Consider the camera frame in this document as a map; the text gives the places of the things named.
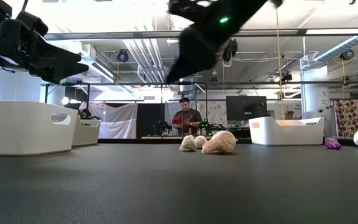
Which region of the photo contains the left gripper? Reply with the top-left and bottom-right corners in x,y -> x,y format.
0,18 -> 90,85

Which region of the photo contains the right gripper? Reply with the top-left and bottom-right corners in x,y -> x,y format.
165,18 -> 239,84

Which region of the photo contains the white plastic basket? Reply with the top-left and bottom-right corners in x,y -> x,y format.
249,116 -> 325,146
0,100 -> 79,156

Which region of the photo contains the white ceiling light fixture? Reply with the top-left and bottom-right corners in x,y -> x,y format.
78,43 -> 117,84

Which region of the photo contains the person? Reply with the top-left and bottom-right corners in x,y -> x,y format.
172,97 -> 204,136

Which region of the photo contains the white patterned sheet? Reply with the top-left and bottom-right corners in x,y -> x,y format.
197,100 -> 228,126

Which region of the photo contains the grey overhead crossbar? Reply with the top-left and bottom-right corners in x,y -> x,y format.
44,27 -> 358,40

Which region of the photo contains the black panel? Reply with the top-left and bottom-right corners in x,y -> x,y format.
136,103 -> 167,138

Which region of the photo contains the black monitor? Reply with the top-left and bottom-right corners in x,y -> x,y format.
226,95 -> 269,122

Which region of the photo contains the cream plastic basket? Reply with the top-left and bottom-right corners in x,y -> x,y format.
71,119 -> 101,147

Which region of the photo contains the white cloth sheet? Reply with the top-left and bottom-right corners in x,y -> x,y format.
88,101 -> 139,139

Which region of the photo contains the white column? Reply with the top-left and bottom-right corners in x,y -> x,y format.
301,65 -> 336,138

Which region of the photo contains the brown dotted curtain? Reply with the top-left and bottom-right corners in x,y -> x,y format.
333,98 -> 358,139

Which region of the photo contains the silver ventilation duct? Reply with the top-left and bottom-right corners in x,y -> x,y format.
176,83 -> 202,96

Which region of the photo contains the black ceiling camera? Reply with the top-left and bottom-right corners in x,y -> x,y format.
221,38 -> 239,68
339,49 -> 356,61
116,49 -> 130,63

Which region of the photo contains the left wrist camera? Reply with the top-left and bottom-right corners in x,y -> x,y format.
16,11 -> 49,37

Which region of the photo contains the black metal rack frame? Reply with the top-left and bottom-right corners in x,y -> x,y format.
44,81 -> 208,139

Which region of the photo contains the black table edge rail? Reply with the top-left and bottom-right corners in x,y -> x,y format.
98,138 -> 358,147

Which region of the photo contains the yellow rope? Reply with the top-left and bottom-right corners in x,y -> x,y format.
274,8 -> 285,119

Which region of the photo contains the white ceiling duct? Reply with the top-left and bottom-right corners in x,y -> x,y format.
313,34 -> 358,63

